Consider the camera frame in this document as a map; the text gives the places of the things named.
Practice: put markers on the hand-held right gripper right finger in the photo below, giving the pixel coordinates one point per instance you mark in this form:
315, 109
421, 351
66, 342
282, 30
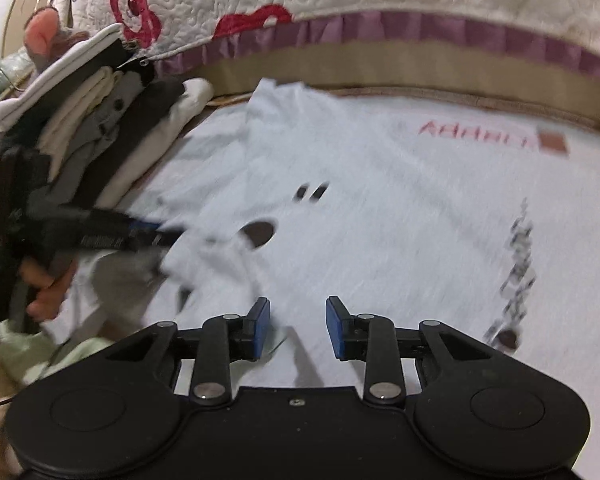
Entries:
335, 327

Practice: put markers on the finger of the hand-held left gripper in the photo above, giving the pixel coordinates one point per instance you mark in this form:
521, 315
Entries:
145, 234

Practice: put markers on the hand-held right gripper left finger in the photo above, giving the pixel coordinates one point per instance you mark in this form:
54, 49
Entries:
262, 327

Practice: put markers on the light grey printed shirt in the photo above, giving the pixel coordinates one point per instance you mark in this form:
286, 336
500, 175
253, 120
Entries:
405, 210

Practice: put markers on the person's left hand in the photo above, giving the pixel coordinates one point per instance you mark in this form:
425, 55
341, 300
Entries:
52, 292

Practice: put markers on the grey knit sweater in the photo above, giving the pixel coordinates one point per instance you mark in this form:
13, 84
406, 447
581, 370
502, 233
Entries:
95, 130

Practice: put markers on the beige folded garment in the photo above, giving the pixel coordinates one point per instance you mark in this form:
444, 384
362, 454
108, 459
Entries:
75, 110

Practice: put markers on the light green cloth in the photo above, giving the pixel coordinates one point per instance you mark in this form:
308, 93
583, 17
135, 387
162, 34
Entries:
30, 355

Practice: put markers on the grey pink plush toy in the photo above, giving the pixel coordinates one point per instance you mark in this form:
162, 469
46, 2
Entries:
42, 35

